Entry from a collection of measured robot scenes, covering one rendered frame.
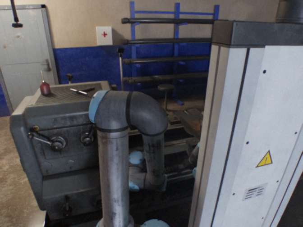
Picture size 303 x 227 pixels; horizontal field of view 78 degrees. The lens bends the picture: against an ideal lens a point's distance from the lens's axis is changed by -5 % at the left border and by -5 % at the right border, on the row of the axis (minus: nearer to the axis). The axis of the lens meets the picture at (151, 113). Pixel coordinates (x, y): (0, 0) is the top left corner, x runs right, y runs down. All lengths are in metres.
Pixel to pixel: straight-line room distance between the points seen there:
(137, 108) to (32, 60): 4.04
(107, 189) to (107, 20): 3.94
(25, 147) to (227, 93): 1.25
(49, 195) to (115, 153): 0.85
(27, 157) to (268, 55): 1.37
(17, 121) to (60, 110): 0.26
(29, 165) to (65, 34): 3.33
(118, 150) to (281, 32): 0.56
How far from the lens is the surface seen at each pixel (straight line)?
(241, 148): 0.49
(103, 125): 0.66
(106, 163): 0.72
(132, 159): 1.15
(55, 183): 1.49
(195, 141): 1.68
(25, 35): 4.52
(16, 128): 1.36
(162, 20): 4.31
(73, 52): 4.46
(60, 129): 1.30
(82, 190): 1.44
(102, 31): 4.31
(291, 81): 0.51
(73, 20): 4.42
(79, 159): 1.43
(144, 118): 0.62
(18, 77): 4.70
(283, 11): 0.48
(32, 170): 1.52
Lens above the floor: 1.77
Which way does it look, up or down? 25 degrees down
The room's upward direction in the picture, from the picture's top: straight up
